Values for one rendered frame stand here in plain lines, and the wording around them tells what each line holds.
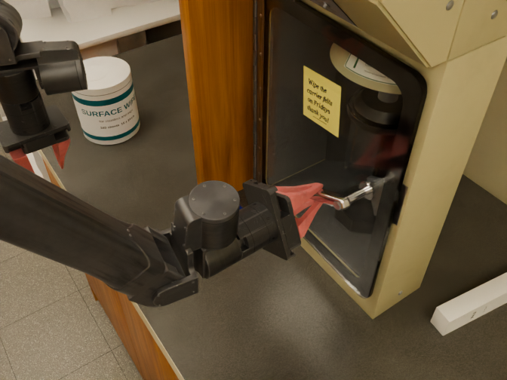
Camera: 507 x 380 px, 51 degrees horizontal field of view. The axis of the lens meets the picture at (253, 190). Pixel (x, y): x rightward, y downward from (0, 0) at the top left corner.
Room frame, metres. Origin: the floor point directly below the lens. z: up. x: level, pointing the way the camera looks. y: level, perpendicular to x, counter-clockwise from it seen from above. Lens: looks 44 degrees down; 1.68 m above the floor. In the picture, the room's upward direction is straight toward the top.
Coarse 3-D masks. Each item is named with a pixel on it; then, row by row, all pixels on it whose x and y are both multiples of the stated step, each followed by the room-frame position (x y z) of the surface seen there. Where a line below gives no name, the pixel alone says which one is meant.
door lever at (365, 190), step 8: (360, 184) 0.50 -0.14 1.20; (368, 184) 0.49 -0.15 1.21; (320, 192) 0.50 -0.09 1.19; (328, 192) 0.50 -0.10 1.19; (352, 192) 0.49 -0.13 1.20; (360, 192) 0.48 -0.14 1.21; (368, 192) 0.49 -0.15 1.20; (320, 200) 0.50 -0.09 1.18; (328, 200) 0.48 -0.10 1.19; (336, 200) 0.47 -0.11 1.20; (344, 200) 0.47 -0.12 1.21; (352, 200) 0.47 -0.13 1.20; (336, 208) 0.46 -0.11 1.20; (344, 208) 0.46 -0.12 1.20
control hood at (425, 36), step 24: (336, 0) 0.49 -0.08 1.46; (360, 0) 0.42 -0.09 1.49; (384, 0) 0.40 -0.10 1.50; (408, 0) 0.42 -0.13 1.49; (432, 0) 0.43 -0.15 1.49; (456, 0) 0.45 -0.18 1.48; (360, 24) 0.50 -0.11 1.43; (384, 24) 0.43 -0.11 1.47; (408, 24) 0.42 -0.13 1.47; (432, 24) 0.44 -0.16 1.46; (456, 24) 0.46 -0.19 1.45; (408, 48) 0.44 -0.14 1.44; (432, 48) 0.44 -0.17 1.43
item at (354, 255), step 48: (288, 0) 0.65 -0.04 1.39; (288, 48) 0.65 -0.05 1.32; (336, 48) 0.57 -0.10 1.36; (288, 96) 0.64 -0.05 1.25; (384, 96) 0.50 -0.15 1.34; (288, 144) 0.64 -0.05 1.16; (336, 144) 0.55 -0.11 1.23; (384, 144) 0.49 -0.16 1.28; (336, 192) 0.54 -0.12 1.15; (384, 192) 0.47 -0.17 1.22; (336, 240) 0.53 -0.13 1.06; (384, 240) 0.46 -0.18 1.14
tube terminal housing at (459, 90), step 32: (480, 0) 0.47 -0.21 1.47; (480, 32) 0.48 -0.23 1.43; (416, 64) 0.49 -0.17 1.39; (448, 64) 0.46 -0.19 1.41; (480, 64) 0.49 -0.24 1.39; (448, 96) 0.47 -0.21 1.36; (480, 96) 0.51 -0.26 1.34; (448, 128) 0.48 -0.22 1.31; (416, 160) 0.46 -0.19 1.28; (448, 160) 0.50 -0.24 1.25; (416, 192) 0.47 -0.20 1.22; (448, 192) 0.51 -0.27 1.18; (416, 224) 0.48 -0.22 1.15; (320, 256) 0.57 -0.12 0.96; (384, 256) 0.47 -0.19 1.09; (416, 256) 0.50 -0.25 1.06; (384, 288) 0.46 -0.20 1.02; (416, 288) 0.52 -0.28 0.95
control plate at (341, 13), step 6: (312, 0) 0.58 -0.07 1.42; (318, 0) 0.55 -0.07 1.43; (324, 0) 0.53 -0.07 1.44; (330, 0) 0.50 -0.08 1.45; (330, 6) 0.53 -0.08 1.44; (336, 6) 0.51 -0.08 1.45; (336, 12) 0.53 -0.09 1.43; (342, 12) 0.51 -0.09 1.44; (342, 18) 0.54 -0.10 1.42; (348, 18) 0.52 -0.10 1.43; (354, 24) 0.52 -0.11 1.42
